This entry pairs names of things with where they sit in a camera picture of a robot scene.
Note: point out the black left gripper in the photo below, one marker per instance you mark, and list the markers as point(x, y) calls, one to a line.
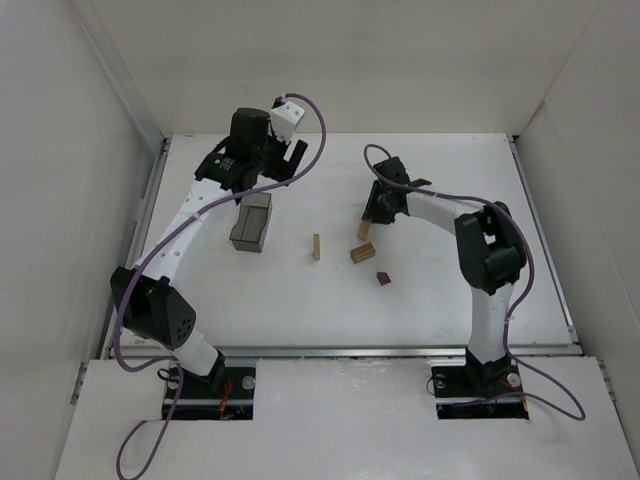
point(282, 160)

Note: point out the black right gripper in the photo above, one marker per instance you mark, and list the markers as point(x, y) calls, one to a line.
point(379, 204)

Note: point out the light wood block numbered ten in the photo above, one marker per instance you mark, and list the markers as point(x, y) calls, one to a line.
point(364, 229)

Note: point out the striped tan wood block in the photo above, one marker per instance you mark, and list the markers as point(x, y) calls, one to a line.
point(362, 253)

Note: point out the light wood block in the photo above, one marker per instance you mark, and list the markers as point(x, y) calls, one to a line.
point(316, 251)

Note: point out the smoky transparent plastic box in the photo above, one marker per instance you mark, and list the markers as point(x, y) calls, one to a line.
point(249, 232)

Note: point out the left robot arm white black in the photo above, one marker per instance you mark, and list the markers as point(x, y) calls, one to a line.
point(148, 295)

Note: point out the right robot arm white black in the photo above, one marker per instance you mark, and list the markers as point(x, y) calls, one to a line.
point(490, 257)

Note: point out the dark brown wood block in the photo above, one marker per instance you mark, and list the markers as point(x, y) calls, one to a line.
point(383, 278)

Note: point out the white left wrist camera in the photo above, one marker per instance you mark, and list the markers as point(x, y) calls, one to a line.
point(284, 117)

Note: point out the aluminium left side rail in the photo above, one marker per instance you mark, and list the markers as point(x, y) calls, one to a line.
point(148, 177)

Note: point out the aluminium rail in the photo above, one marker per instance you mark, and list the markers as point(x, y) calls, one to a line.
point(375, 352)
point(148, 177)
point(545, 235)

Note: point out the aluminium front rail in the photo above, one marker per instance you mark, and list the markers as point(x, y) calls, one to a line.
point(375, 352)

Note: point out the aluminium right side rail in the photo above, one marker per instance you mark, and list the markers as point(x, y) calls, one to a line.
point(545, 235)

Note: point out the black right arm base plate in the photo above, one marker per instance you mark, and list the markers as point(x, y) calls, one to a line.
point(458, 397)

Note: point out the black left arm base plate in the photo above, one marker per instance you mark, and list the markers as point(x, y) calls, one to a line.
point(232, 400)

